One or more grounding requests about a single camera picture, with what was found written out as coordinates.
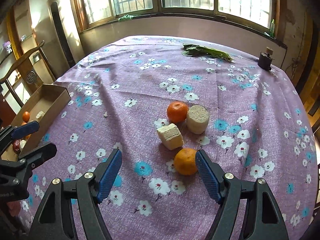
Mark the red jujube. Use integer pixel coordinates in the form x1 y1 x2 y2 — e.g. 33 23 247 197
12 139 21 154

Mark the small orange tangerine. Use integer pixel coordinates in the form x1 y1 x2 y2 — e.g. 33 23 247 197
22 111 30 123

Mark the round beige sugarcane chunk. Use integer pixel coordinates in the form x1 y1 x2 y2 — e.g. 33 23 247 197
186 105 209 134

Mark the large orange tangerine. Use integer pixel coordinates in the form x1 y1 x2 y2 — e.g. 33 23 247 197
21 122 31 140

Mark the left hand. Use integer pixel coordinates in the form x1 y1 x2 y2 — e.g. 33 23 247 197
7 201 21 217

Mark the cardboard box tray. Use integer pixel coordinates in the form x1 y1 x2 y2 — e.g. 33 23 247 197
1 84 71 161

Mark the wooden chair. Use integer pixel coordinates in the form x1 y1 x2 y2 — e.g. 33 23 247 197
1 40 56 107

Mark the purple plush toy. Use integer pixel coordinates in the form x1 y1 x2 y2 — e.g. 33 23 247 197
3 41 12 54

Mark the white standing air conditioner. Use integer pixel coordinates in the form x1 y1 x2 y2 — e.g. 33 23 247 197
47 0 85 68

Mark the purple floral tablecloth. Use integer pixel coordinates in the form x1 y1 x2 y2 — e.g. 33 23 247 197
19 36 317 239

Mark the small black jar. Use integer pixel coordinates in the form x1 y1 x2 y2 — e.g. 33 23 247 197
258 47 273 71

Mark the green cloth on sill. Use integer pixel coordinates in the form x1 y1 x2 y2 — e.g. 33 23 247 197
118 14 134 22

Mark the green leafy vegetable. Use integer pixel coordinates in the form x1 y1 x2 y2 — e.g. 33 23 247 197
182 44 233 62

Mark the green bottle on sill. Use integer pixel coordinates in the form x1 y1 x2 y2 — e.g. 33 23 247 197
270 19 275 38

